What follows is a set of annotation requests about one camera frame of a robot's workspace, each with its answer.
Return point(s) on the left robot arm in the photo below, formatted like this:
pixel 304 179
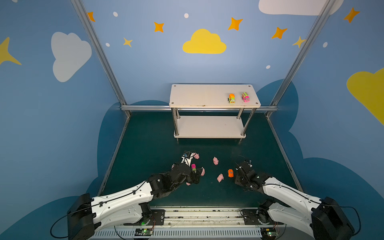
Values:
pixel 88 215

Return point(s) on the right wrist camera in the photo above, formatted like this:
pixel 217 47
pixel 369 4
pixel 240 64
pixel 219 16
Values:
pixel 246 166

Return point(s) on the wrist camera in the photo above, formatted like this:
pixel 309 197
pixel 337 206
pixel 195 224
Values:
pixel 246 166
pixel 187 158

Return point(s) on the right controller board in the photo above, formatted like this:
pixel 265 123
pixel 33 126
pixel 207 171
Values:
pixel 268 234

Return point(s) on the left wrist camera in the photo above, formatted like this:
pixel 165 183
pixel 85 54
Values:
pixel 187 158

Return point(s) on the pink green toy car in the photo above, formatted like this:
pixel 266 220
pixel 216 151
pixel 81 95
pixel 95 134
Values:
pixel 245 97

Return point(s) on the aluminium frame post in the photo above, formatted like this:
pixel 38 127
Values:
pixel 88 26
pixel 311 37

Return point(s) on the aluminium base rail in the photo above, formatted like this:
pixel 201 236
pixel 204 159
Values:
pixel 219 217

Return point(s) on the orange green toy truck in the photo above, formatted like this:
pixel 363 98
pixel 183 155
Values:
pixel 231 98

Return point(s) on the orange toy car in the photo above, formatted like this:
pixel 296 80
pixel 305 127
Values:
pixel 230 173

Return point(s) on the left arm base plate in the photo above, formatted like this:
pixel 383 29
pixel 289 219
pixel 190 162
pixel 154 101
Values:
pixel 156 217

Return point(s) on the white two-tier shelf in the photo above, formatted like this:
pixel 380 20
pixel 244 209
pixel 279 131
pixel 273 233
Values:
pixel 211 96

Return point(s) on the right aluminium frame post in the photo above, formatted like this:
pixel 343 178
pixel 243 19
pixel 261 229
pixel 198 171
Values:
pixel 311 37

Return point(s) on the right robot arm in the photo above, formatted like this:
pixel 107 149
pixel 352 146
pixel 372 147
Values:
pixel 321 219

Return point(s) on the left controller board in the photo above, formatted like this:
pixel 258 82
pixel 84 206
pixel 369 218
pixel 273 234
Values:
pixel 143 232

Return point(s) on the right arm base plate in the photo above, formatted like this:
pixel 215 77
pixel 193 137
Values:
pixel 257 217

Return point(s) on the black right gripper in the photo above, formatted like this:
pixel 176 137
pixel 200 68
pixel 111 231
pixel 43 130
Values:
pixel 241 174

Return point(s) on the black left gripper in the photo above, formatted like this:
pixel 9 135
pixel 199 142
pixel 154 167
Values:
pixel 193 173

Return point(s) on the controller board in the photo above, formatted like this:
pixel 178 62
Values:
pixel 268 234
pixel 143 232

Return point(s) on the left aluminium frame post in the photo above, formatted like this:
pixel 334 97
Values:
pixel 88 26

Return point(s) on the rear aluminium crossbar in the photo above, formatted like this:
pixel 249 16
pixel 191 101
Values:
pixel 168 108

